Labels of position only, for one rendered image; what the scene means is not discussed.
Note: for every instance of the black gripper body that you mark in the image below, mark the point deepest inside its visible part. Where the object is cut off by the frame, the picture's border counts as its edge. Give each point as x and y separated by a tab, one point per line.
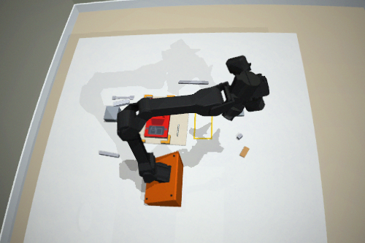
237	65

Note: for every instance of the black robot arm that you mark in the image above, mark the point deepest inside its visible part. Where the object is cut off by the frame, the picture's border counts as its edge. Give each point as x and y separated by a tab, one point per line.
205	102

